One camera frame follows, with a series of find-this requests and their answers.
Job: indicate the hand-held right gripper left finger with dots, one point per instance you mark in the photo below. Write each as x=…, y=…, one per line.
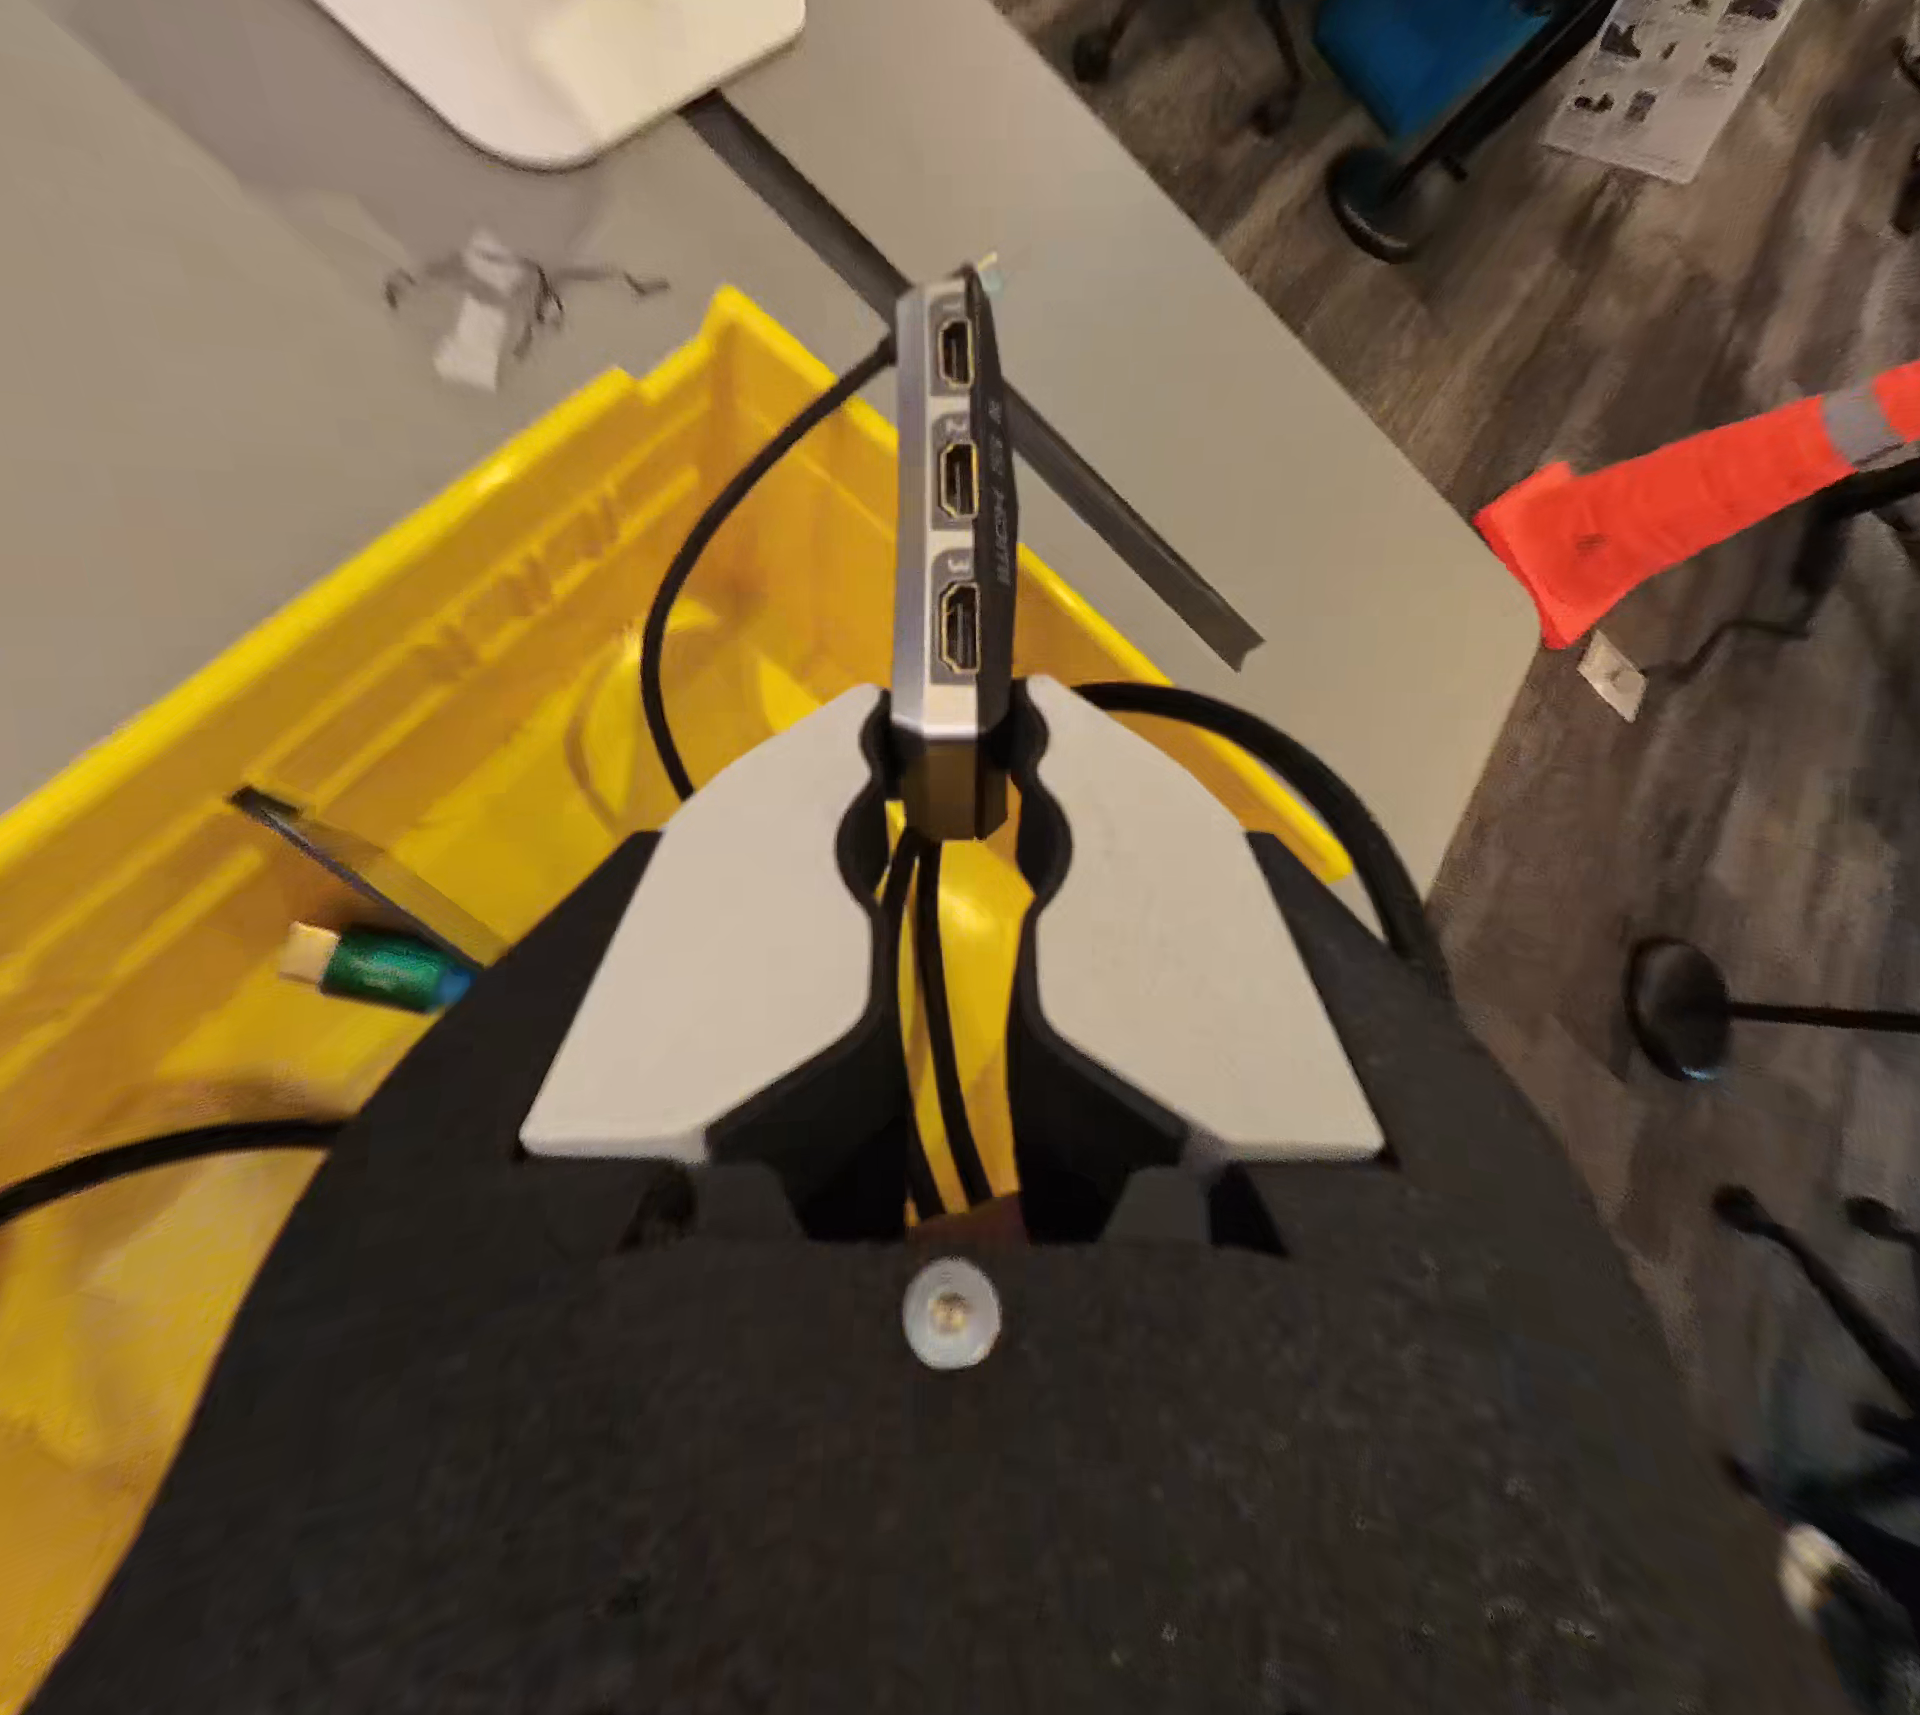
x=705, y=996

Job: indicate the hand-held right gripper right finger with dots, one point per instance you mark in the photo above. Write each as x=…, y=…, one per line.
x=1200, y=996

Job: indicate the grey hdmi switch box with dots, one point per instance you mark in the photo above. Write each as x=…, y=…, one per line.
x=915, y=516

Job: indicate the yellow plastic bin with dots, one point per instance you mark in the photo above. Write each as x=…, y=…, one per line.
x=225, y=770

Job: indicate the grey desk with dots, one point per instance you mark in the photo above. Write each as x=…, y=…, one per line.
x=225, y=321

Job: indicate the black divider panel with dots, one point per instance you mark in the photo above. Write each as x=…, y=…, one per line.
x=374, y=868

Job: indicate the black pole stand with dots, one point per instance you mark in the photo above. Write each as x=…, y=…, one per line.
x=1673, y=1010

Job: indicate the orange traffic cone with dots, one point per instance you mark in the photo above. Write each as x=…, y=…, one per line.
x=1651, y=516

